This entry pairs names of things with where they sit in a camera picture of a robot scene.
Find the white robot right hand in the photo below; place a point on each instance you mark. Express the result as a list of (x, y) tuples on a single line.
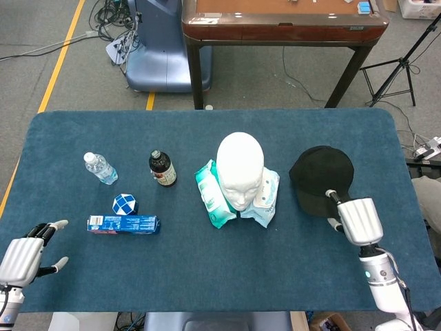
[(360, 220)]

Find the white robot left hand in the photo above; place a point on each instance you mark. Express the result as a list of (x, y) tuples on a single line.
[(20, 260)]

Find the black baseball cap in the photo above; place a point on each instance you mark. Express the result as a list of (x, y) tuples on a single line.
[(320, 172)]

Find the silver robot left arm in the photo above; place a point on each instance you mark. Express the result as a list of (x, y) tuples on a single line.
[(10, 305)]

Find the white foam mannequin head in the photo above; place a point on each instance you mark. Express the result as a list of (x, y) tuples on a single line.
[(241, 165)]

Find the grey trousered person leg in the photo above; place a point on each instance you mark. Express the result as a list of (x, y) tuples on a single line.
[(429, 196)]

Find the light blue wet wipes pack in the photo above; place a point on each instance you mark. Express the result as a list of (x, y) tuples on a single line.
[(267, 203)]

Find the white power strip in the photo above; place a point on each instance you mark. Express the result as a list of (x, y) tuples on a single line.
[(429, 146)]

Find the cardboard box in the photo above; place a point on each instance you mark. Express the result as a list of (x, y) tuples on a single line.
[(329, 324)]

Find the blue cookie box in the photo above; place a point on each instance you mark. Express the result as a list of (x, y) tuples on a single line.
[(127, 225)]

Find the blue white snake puzzle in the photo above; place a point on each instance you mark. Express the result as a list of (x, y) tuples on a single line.
[(124, 204)]

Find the wooden plank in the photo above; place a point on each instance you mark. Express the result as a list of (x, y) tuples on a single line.
[(299, 322)]

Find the clear water bottle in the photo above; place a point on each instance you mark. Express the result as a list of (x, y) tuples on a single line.
[(101, 169)]

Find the green wet wipes pack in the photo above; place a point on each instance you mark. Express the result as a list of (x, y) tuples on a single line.
[(210, 196)]

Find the black tripod stand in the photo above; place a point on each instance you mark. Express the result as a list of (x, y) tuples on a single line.
[(399, 65)]

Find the blue felt table mat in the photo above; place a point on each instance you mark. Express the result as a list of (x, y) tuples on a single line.
[(206, 269)]

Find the dark tea bottle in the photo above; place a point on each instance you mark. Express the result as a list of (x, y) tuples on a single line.
[(164, 170)]

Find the blue-grey robot chassis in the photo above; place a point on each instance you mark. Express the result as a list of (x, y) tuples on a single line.
[(213, 322)]

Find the brown mahjong table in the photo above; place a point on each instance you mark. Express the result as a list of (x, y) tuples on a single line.
[(275, 25)]

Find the blue mahjong tile stack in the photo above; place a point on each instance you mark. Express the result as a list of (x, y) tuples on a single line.
[(363, 7)]

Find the white storage box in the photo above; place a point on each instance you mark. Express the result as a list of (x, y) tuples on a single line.
[(418, 8)]

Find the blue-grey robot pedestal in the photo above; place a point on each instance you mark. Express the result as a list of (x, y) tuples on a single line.
[(158, 62)]

